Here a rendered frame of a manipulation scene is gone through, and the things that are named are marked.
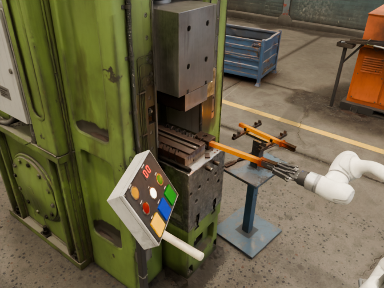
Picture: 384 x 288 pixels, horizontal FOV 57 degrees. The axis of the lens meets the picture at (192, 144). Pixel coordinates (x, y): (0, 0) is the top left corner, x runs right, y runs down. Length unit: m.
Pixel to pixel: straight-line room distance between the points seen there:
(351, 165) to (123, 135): 1.08
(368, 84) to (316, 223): 2.52
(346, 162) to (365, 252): 1.41
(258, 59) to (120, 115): 4.07
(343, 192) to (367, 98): 3.60
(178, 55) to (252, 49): 3.93
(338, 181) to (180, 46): 0.94
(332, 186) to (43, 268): 2.05
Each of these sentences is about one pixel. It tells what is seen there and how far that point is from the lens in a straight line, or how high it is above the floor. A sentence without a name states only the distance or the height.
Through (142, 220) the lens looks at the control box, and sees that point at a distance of 1.44.
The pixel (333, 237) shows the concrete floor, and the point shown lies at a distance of 3.10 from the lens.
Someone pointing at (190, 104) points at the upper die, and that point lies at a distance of 1.84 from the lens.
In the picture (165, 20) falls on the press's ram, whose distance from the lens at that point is 1.68.
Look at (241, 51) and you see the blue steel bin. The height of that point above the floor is 0.49.
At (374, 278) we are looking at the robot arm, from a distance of 1.67.
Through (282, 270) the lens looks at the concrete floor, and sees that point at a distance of 2.75.
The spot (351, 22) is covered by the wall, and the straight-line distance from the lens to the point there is 9.29.
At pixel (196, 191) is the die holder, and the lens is 2.10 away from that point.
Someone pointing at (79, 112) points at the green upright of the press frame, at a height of 1.21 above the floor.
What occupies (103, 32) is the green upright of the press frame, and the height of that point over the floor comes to 1.70.
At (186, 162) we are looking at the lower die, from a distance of 1.98.
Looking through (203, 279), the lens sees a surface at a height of 0.00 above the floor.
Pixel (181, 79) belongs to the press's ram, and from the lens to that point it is 1.72.
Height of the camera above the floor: 2.07
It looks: 31 degrees down
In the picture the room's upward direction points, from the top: 1 degrees clockwise
